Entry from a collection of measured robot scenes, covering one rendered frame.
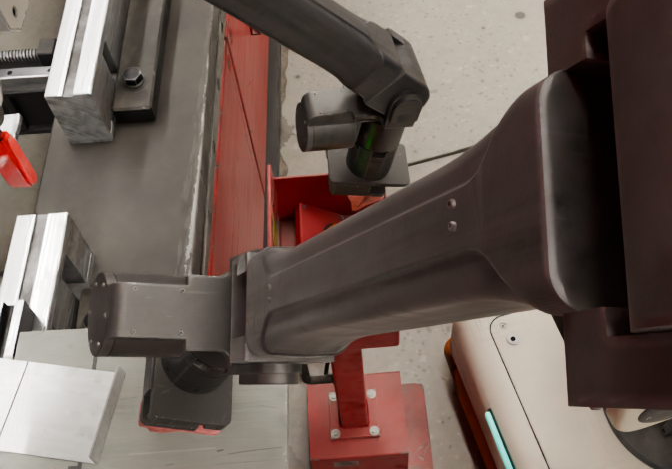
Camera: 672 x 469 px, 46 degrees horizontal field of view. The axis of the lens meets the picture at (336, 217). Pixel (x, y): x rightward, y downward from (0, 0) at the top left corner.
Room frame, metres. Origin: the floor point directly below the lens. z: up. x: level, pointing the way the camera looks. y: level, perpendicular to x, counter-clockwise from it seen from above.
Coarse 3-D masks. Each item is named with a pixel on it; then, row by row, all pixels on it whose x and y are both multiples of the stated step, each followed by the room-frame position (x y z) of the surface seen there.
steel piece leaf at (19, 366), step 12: (0, 360) 0.34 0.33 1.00; (12, 360) 0.34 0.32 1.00; (0, 372) 0.32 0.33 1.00; (12, 372) 0.32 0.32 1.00; (24, 372) 0.32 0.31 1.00; (0, 384) 0.31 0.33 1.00; (12, 384) 0.31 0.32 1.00; (0, 396) 0.30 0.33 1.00; (12, 396) 0.30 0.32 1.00; (0, 408) 0.29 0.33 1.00; (0, 420) 0.28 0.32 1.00; (0, 432) 0.27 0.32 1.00
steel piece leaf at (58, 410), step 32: (32, 384) 0.31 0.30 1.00; (64, 384) 0.30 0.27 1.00; (96, 384) 0.30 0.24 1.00; (32, 416) 0.28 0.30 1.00; (64, 416) 0.27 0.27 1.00; (96, 416) 0.27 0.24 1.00; (0, 448) 0.25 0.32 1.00; (32, 448) 0.25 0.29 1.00; (64, 448) 0.24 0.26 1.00; (96, 448) 0.24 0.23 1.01
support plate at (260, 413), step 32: (32, 352) 0.34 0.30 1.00; (64, 352) 0.34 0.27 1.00; (128, 384) 0.30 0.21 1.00; (128, 416) 0.27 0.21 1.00; (256, 416) 0.25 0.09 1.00; (288, 416) 0.25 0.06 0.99; (128, 448) 0.24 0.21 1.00; (160, 448) 0.23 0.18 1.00; (192, 448) 0.23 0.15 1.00; (224, 448) 0.23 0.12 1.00; (256, 448) 0.23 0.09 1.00
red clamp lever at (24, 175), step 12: (0, 108) 0.43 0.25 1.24; (0, 120) 0.42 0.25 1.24; (0, 132) 0.43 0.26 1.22; (0, 144) 0.42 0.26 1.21; (12, 144) 0.43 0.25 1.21; (0, 156) 0.42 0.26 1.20; (12, 156) 0.42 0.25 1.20; (24, 156) 0.43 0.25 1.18; (0, 168) 0.42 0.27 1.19; (12, 168) 0.42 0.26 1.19; (24, 168) 0.42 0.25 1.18; (12, 180) 0.42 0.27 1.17; (24, 180) 0.42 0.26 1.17; (36, 180) 0.43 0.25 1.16
